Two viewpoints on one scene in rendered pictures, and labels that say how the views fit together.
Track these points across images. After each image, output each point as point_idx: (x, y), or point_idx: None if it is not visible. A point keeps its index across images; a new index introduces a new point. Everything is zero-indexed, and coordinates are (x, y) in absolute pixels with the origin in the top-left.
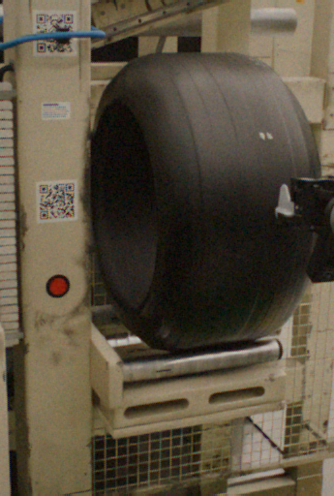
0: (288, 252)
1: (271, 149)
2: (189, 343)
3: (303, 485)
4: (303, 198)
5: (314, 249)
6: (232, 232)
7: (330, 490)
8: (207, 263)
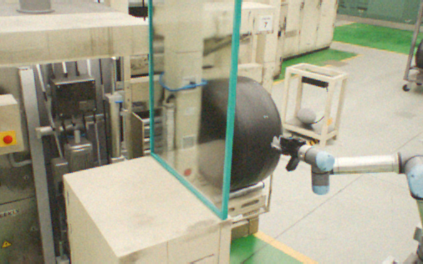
0: (273, 156)
1: (267, 121)
2: (236, 188)
3: (252, 222)
4: (286, 144)
5: (288, 161)
6: (256, 153)
7: (260, 222)
8: (247, 164)
